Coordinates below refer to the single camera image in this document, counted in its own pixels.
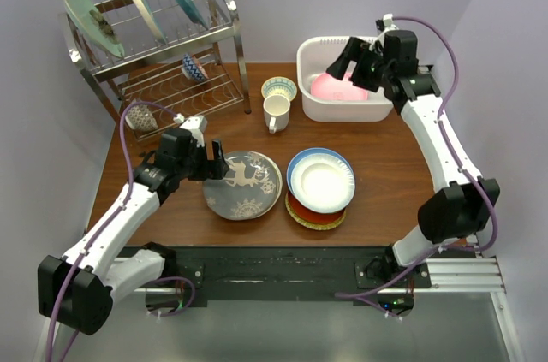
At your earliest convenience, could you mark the steel dish rack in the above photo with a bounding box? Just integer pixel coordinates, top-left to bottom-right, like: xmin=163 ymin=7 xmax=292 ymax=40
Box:
xmin=58 ymin=0 xmax=251 ymax=142

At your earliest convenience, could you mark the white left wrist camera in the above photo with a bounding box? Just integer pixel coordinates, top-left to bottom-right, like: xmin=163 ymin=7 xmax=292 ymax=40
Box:
xmin=173 ymin=113 xmax=207 ymax=147

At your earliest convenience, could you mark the grey reindeer plate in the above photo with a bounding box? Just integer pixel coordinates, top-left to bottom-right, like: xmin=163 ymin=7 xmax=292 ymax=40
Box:
xmin=202 ymin=151 xmax=277 ymax=221

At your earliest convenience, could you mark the teal patterned small bowl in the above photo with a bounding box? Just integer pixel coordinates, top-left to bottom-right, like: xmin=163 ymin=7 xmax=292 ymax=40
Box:
xmin=261 ymin=76 xmax=297 ymax=101

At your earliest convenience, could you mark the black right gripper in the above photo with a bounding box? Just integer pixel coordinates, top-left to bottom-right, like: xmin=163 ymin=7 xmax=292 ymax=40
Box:
xmin=326 ymin=38 xmax=392 ymax=93

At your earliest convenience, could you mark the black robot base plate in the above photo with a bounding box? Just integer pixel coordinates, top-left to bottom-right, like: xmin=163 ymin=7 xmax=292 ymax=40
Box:
xmin=111 ymin=245 xmax=432 ymax=308

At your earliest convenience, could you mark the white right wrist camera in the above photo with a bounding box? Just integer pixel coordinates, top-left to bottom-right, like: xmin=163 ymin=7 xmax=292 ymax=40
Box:
xmin=375 ymin=14 xmax=399 ymax=40

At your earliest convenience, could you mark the blue zigzag bowl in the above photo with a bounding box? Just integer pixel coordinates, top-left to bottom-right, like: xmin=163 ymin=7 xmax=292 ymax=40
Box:
xmin=182 ymin=54 xmax=209 ymax=83

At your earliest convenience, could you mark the white fluted bottom plate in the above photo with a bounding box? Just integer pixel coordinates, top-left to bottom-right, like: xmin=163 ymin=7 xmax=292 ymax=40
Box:
xmin=259 ymin=160 xmax=283 ymax=217

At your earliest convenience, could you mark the cream rimmed racked plate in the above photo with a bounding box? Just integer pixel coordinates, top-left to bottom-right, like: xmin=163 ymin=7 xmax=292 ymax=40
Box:
xmin=131 ymin=0 xmax=167 ymax=45

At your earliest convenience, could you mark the green floral racked plate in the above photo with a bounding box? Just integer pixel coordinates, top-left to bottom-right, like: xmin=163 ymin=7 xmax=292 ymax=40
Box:
xmin=63 ymin=0 xmax=125 ymax=58

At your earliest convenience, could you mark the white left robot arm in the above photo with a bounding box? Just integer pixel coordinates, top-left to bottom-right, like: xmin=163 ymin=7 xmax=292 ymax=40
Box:
xmin=38 ymin=128 xmax=229 ymax=335

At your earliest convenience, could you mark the cream ceramic mug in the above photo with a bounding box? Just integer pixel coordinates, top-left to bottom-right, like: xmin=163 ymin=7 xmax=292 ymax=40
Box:
xmin=263 ymin=94 xmax=291 ymax=134

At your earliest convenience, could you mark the white paper plate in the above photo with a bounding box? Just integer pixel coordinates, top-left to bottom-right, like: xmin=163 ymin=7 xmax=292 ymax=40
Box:
xmin=291 ymin=154 xmax=355 ymax=213

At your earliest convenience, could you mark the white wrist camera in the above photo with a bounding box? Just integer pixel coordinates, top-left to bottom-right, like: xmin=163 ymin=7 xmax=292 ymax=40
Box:
xmin=173 ymin=113 xmax=207 ymax=147
xmin=375 ymin=14 xmax=399 ymax=40

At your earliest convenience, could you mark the white plastic bin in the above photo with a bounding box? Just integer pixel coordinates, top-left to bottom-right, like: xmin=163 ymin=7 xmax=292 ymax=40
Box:
xmin=296 ymin=36 xmax=393 ymax=122

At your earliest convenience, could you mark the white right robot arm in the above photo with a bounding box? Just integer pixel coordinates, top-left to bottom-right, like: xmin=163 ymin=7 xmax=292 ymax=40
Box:
xmin=326 ymin=30 xmax=500 ymax=288

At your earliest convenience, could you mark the yellow woven rim plate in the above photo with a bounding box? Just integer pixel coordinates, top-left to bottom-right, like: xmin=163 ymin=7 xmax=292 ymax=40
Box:
xmin=284 ymin=198 xmax=346 ymax=231

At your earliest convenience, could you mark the red plate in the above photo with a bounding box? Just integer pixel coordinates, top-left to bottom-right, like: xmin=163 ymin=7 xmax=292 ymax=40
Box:
xmin=288 ymin=192 xmax=345 ymax=225

